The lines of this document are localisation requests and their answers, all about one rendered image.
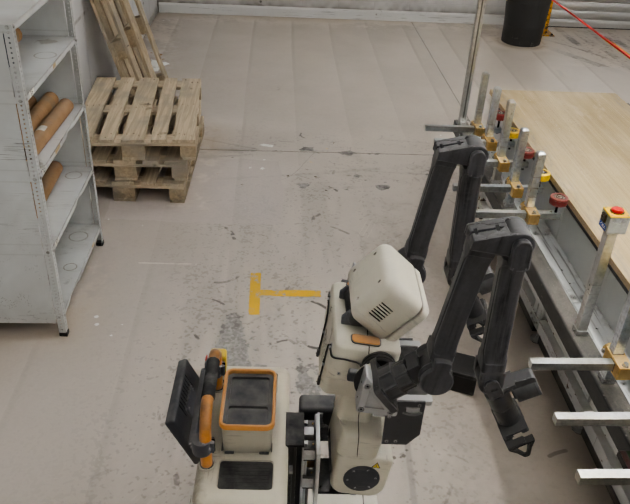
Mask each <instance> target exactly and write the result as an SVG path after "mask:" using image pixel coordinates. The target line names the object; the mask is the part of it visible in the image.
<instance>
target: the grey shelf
mask: <svg viewBox="0 0 630 504"><path fill-rule="evenodd" d="M64 3H65V10H66V17H67V24H66V17H65V10H64ZM67 3H69V4H67ZM68 7H69V8H68ZM69 11H70V12H69ZM69 15H70V16H69ZM70 19H71V20H70ZM70 23H71V24H70ZM67 25H68V31H67ZM71 27H72V28H71ZM17 28H19V29H20V30H21V32H22V39H21V41H20V42H18V41H17V35H16V29H17ZM71 31H72V32H71ZM2 32H4V38H5V43H6V49H7V54H8V59H9V65H10V67H9V65H8V60H7V54H6V49H5V44H4V38H3V33H2ZM7 32H9V33H7ZM68 32H69V36H68ZM72 35H73V36H72ZM8 37H10V39H9V38H8ZM9 42H10V43H11V44H9ZM10 47H11V48H12V49H10ZM70 49H71V53H70ZM74 50H75V51H74ZM17 51H18V52H17ZM11 52H12V54H11ZM71 54H72V60H71ZM74 54H75V55H74ZM12 57H13V59H12ZM75 58H76V59H75ZM72 61H73V68H74V75H73V68H72ZM13 62H14V64H13ZM75 62H77V63H75ZM76 65H77V66H76ZM76 69H77V70H76ZM77 73H78V74H77ZM74 76H75V82H74ZM78 77H79V78H78ZM78 80H79V81H78ZM75 83H76V89H75ZM78 84H80V85H78ZM79 87H80V88H79ZM76 90H77V97H76ZM79 91H80V92H79ZM46 92H53V93H55V94H56V95H57V96H58V98H59V101H60V100H61V99H63V98H67V99H69V100H71V101H72V102H73V105H74V108H73V110H72V111H71V113H70V114H69V115H68V117H67V118H66V119H65V121H64V122H63V123H62V125H61V126H60V127H59V128H58V130H57V131H56V132H55V134H54V135H53V136H52V138H51V139H50V140H49V142H48V143H47V144H46V145H45V147H44V148H43V149H42V151H41V152H40V153H39V155H37V149H36V143H35V138H34V132H33V126H32V121H31V115H30V109H29V103H28V100H29V99H30V98H31V97H32V96H34V97H35V98H36V100H37V102H38V101H39V100H40V99H41V98H42V96H43V95H44V94H45V93H46ZM80 95H81V96H80ZM77 98H78V103H77ZM80 98H81V99H80ZM81 102H82V103H81ZM16 104H17V108H18V113H19V119H20V124H21V130H22V135H23V140H24V146H25V151H26V156H27V161H26V156H25V151H24V146H23V140H22V135H21V130H20V124H19V119H18V114H17V108H16ZM21 105H22V106H21ZM22 110H23V111H22ZM82 112H83V113H82ZM28 113H29V114H28ZM22 114H24V116H23V115H22ZM83 116H84V117H83ZM79 117H80V118H79ZM23 119H25V120H23ZM80 119H81V126H80ZM83 119H84V120H83ZM24 123H25V125H24ZM84 126H85V127H84ZM81 127H82V133H81ZM25 128H26V129H25ZM26 132H27V133H26ZM85 133H86V134H85ZM82 134H83V140H82ZM85 136H86V137H85ZM27 137H28V138H27ZM86 139H87V140H86ZM27 141H29V142H27ZM83 141H84V147H83ZM86 143H87V144H86ZM28 145H29V146H28ZM87 146H88V147H87ZM84 149H85V155H84ZM87 149H88V150H87ZM29 150H30V151H29ZM30 154H31V155H30ZM85 156H86V162H85ZM88 156H89V157H88ZM30 158H32V159H30ZM89 159H90V160H89ZM52 161H58V162H59V163H61V164H62V166H63V170H62V172H61V174H60V176H59V178H58V180H57V182H56V184H55V186H54V188H53V189H52V191H51V193H50V195H49V197H48V199H47V201H46V200H45V194H44V189H43V183H42V177H43V175H44V174H45V172H46V171H47V169H48V167H49V166H50V164H51V162H52ZM89 162H90V163H89ZM86 163H87V167H86ZM89 165H90V166H89ZM91 175H92V176H91ZM91 178H92V179H91ZM88 181H89V184H88ZM92 181H93V182H92ZM30 182H31V183H32V189H33V191H32V189H31V183H30ZM35 183H36V184H35ZM92 184H93V185H92ZM89 185H90V191H89ZM36 187H37V188H36ZM92 187H93V188H92ZM93 190H94V191H93ZM36 191H38V192H36ZM90 192H91V198H90ZM32 193H33V194H34V199H33V194H32ZM93 193H94V194H93ZM37 195H38V196H37ZM38 199H39V200H38ZM94 199H95V200H94ZM34 200H35V205H36V210H37V216H38V218H37V216H36V210H35V205H34ZM91 200H92V205H91ZM94 202H95V203H94ZM38 203H40V204H38ZM95 205H96V206H95ZM39 207H41V208H39ZM92 207H93V213H92ZM95 208H96V209H95ZM40 211H41V212H40ZM96 211H97V212H96ZM93 214H94V220H93ZM96 214H97V215H96ZM96 217H97V218H96ZM97 220H98V221H97ZM94 222H95V224H94ZM97 223H98V224H97ZM99 237H100V238H99ZM96 239H97V242H96ZM95 242H96V246H103V245H104V240H103V236H102V227H101V221H100V213H99V205H98V198H97V190H96V183H95V175H94V168H93V160H92V152H91V145H90V137H89V130H88V122H87V114H86V106H85V99H84V92H83V84H82V77H81V69H80V61H79V54H78V46H77V39H76V31H75V23H74V16H73V8H72V1H71V0H64V2H63V0H0V323H53V324H56V319H57V324H58V329H59V335H60V336H62V337H67V336H68V334H69V328H68V325H67V319H66V311H67V308H68V306H69V303H70V298H71V294H72V292H73V289H74V288H75V286H76V284H77V283H78V281H79V280H80V278H81V276H82V273H83V271H84V268H85V266H86V264H87V261H88V259H89V256H90V254H91V252H92V249H93V247H94V244H95ZM60 320H61V321H60ZM60 323H62V324H60ZM61 326H62V327H61Z"/></svg>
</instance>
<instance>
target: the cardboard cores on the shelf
mask: <svg viewBox="0 0 630 504"><path fill-rule="evenodd" d="M16 35H17V41H18V42H20V41H21V39H22V32H21V30H20V29H19V28H17V29H16ZM28 103H29V109H30V115H31V121H32V126H33V132H34V138H35V143H36V149H37V155H39V153H40V152H41V151H42V149H43V148H44V147H45V145H46V144H47V143H48V142H49V140H50V139H51V138H52V136H53V135H54V134H55V132H56V131H57V130H58V128H59V127H60V126H61V125H62V123H63V122H64V121H65V119H66V118H67V117H68V115H69V114H70V113H71V111H72V110H73V108H74V105H73V102H72V101H71V100H69V99H67V98H63V99H61V100H60V101H59V98H58V96H57V95H56V94H55V93H53V92H46V93H45V94H44V95H43V96H42V98H41V99H40V100H39V101H38V102H37V100H36V98H35V97H34V96H32V97H31V98H30V99H29V100H28ZM16 108H17V104H16ZM17 114H18V119H19V113H18V108H17ZM19 124H20V119H19ZM20 130H21V124H20ZM21 135H22V130H21ZM22 140H23V135H22ZM23 146H24V140H23ZM24 151H25V146H24ZM25 156H26V151H25ZM26 161H27V156H26ZM62 170H63V166H62V164H61V163H59V162H58V161H52V162H51V164H50V166H49V167H48V169H47V171H46V172H45V174H44V175H43V177H42V183H43V189H44V194H45V200H46V201H47V199H48V197H49V195H50V193H51V191H52V189H53V188H54V186H55V184H56V182H57V180H58V178H59V176H60V174H61V172H62Z"/></svg>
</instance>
